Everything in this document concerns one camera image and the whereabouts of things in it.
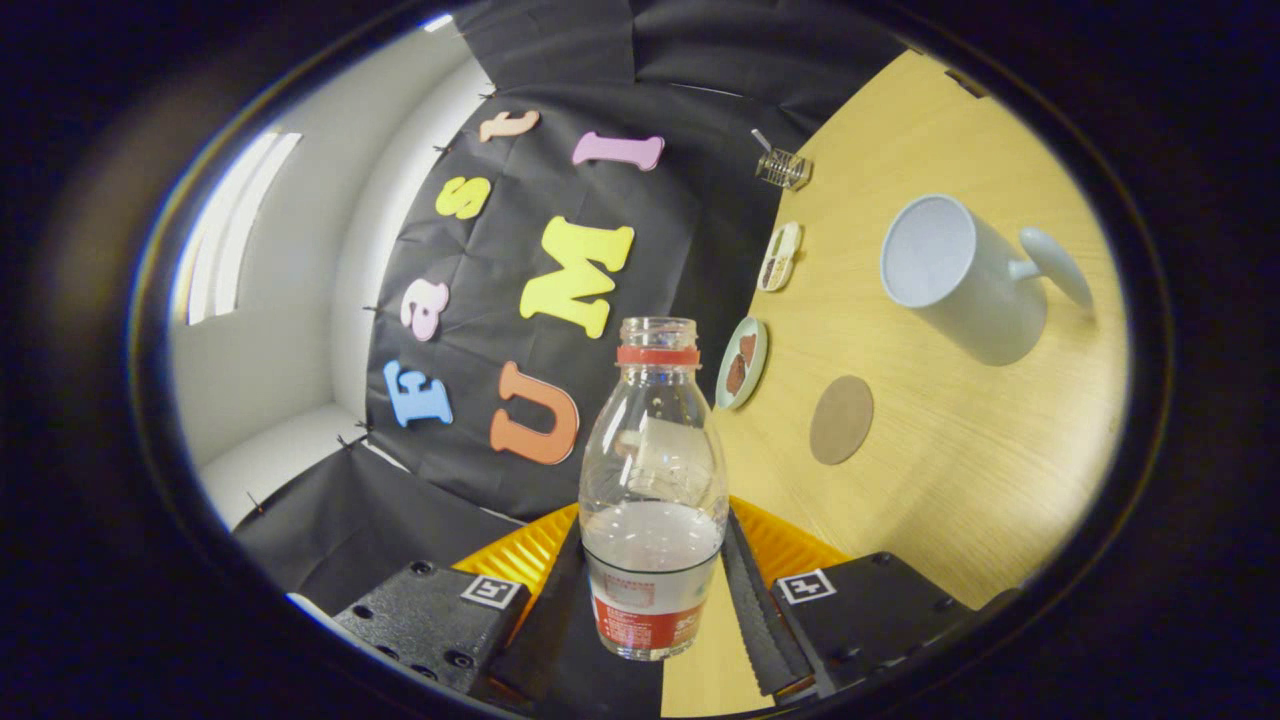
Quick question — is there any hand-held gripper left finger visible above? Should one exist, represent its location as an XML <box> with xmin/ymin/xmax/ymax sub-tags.
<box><xmin>333</xmin><ymin>503</ymin><xmax>587</xmax><ymax>706</ymax></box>

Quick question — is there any clear plastic bottle red label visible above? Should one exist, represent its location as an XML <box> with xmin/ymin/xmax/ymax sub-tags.
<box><xmin>578</xmin><ymin>317</ymin><xmax>730</xmax><ymax>662</ymax></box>

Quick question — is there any small white oval dish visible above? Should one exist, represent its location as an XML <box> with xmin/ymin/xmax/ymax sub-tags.
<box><xmin>757</xmin><ymin>221</ymin><xmax>803</xmax><ymax>293</ymax></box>

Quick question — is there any pale green round plate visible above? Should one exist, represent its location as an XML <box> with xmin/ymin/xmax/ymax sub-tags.
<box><xmin>714</xmin><ymin>316</ymin><xmax>769</xmax><ymax>411</ymax></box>

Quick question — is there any white cup with handle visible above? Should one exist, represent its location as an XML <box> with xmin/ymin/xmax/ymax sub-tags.
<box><xmin>880</xmin><ymin>193</ymin><xmax>1095</xmax><ymax>367</ymax></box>

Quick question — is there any long ceiling light panel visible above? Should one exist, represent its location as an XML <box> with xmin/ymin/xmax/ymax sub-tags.
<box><xmin>185</xmin><ymin>130</ymin><xmax>303</xmax><ymax>326</ymax></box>

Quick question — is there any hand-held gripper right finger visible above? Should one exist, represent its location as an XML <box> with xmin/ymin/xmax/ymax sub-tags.
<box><xmin>720</xmin><ymin>497</ymin><xmax>1023</xmax><ymax>701</ymax></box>

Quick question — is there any wooden table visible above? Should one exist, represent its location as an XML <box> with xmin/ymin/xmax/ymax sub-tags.
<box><xmin>660</xmin><ymin>50</ymin><xmax>1131</xmax><ymax>717</ymax></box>

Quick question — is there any round brown coaster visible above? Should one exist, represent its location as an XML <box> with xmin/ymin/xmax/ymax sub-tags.
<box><xmin>809</xmin><ymin>375</ymin><xmax>875</xmax><ymax>466</ymax></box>

